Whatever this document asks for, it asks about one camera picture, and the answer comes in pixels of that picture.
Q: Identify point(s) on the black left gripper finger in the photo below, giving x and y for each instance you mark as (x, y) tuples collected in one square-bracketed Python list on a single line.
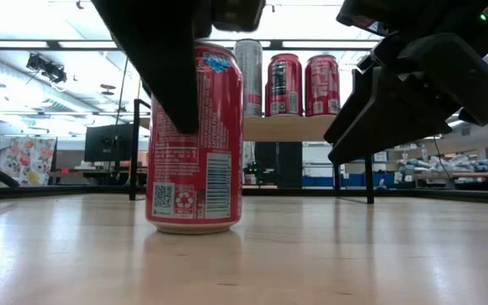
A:
[(172, 84)]

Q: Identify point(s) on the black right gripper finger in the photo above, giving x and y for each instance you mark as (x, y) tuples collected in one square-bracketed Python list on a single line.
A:
[(396, 118), (356, 97)]

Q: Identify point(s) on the red cola can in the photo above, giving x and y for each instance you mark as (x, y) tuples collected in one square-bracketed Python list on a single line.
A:
[(286, 89), (322, 84)]

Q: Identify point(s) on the red Fanta can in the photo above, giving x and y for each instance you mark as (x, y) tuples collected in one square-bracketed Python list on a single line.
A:
[(218, 127)]

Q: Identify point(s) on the tall slim black-top can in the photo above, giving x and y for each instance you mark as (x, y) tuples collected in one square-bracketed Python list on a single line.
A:
[(253, 76)]

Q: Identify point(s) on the blue storage bin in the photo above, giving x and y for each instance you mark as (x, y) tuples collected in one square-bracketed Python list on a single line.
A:
[(352, 180), (318, 182)]

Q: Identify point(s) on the plastic-wrapped bundles pile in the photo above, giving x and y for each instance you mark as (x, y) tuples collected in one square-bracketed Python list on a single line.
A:
[(460, 163)]

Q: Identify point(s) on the black computer monitor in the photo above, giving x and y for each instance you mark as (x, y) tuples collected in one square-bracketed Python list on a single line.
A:
[(108, 142)]

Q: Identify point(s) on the black cabinet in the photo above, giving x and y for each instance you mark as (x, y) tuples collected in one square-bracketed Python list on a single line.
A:
[(288, 165)]

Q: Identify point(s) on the overhead light bar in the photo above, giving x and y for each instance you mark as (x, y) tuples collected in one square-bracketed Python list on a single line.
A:
[(275, 44)]

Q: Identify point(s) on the wooden workbench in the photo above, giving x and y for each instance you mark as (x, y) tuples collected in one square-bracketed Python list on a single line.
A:
[(481, 174)]

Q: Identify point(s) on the black ceiling spotlight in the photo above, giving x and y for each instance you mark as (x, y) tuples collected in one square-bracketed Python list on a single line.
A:
[(47, 68)]

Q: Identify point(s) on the floral patterned cloth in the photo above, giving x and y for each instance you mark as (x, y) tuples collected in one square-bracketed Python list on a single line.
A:
[(23, 161)]

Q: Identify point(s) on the wooden shelf with black frame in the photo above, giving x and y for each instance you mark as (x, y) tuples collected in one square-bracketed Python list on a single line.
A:
[(286, 129)]

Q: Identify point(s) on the black table frame rails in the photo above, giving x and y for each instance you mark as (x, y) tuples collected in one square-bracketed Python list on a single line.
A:
[(57, 191)]

